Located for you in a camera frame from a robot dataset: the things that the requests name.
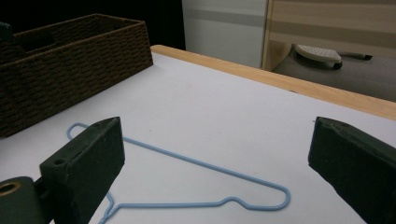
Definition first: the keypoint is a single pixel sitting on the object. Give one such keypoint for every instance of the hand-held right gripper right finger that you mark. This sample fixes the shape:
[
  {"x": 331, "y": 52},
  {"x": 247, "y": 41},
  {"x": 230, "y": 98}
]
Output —
[{"x": 358, "y": 161}]

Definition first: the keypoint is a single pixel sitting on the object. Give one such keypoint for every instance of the white foot pedal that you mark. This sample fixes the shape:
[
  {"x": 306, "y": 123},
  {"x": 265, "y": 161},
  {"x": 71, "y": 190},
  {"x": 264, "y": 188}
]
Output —
[{"x": 319, "y": 54}]

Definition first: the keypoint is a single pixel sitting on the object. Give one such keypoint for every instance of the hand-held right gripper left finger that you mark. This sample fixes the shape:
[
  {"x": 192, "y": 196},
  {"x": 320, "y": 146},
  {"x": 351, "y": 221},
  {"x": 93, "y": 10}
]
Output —
[{"x": 84, "y": 165}]

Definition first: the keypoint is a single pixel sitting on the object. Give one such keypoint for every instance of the dark brown woven basket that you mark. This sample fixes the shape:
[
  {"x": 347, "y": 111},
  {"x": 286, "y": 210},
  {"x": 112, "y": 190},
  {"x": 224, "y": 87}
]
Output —
[{"x": 68, "y": 68}]

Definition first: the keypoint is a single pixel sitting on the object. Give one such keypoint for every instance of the light wooden cabinet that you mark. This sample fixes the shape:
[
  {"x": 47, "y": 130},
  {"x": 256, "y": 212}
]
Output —
[{"x": 330, "y": 28}]

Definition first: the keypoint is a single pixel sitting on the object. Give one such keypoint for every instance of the white panel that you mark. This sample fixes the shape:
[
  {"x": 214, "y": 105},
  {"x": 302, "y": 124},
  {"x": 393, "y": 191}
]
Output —
[{"x": 224, "y": 31}]

